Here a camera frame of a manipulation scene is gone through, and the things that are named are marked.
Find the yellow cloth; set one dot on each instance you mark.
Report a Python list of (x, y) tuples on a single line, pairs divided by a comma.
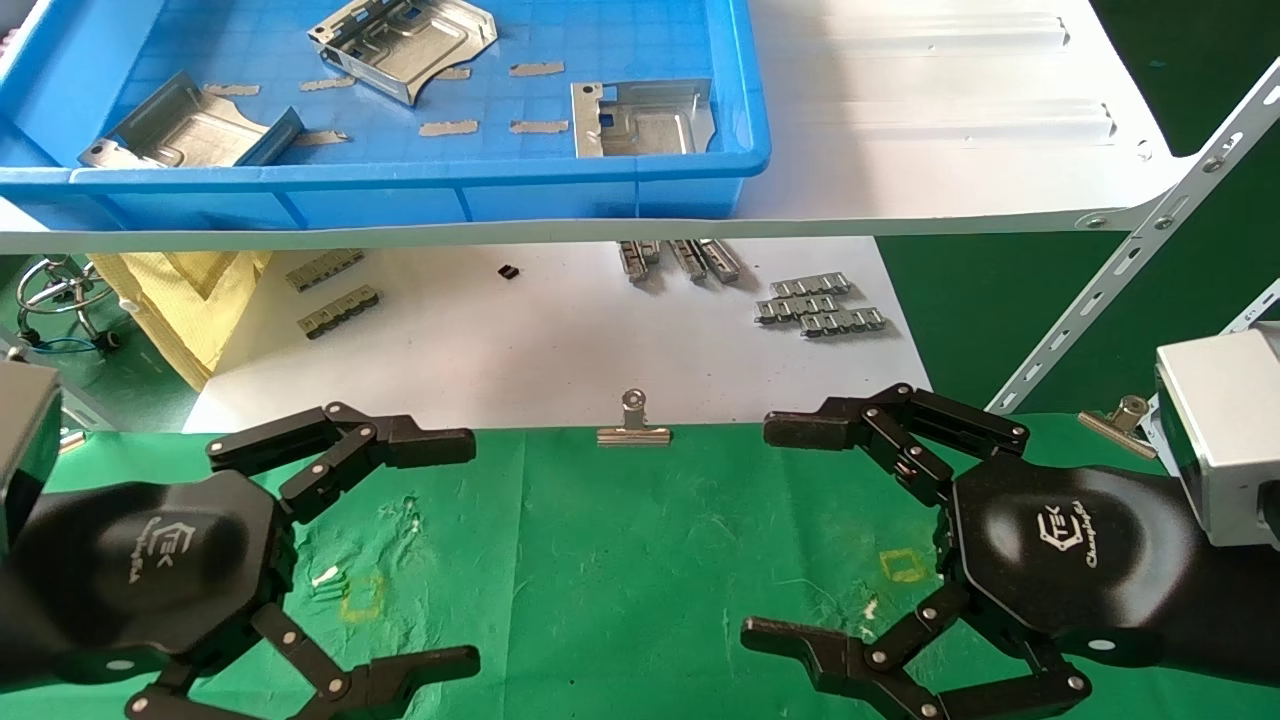
[(180, 300)]

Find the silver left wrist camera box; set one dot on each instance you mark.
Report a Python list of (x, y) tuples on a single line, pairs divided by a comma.
[(25, 440)]

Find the silver stamped sheet metal part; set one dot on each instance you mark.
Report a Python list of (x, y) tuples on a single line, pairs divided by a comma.
[(645, 125), (190, 135), (402, 45)]

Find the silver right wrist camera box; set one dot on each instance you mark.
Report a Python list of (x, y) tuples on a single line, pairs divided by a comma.
[(1220, 430)]

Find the beige tape strip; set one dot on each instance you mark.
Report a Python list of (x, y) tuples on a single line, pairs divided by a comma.
[(539, 126), (231, 89), (327, 83), (322, 138), (455, 73), (536, 68), (448, 127)]

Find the silver segmented metal strip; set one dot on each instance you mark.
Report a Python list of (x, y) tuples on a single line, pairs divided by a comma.
[(843, 320), (797, 306), (812, 285)]

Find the green table cloth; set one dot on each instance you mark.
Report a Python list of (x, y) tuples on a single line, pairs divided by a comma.
[(620, 560)]

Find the bunch of metal rings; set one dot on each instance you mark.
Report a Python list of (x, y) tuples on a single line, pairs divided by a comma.
[(62, 268)]

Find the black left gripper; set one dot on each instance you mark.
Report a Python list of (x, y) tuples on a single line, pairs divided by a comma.
[(140, 570)]

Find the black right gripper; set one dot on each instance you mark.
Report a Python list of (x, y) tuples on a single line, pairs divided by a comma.
[(1070, 560)]

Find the white perforated shelf post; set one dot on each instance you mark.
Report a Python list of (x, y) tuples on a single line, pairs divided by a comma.
[(1105, 283), (60, 395), (1250, 312)]

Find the white metal shelf board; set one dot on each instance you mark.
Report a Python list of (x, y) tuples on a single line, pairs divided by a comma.
[(950, 150)]

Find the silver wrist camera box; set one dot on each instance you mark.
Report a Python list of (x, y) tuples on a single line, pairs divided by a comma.
[(1220, 430), (25, 440)]

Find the silver metal rail piece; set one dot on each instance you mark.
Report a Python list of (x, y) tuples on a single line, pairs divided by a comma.
[(688, 258), (637, 258), (722, 258)]

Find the silver binder clip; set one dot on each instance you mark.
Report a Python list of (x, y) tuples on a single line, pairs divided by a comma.
[(1118, 425), (633, 432), (70, 440)]

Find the blue plastic tray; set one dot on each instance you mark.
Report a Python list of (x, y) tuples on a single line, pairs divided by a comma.
[(400, 195)]

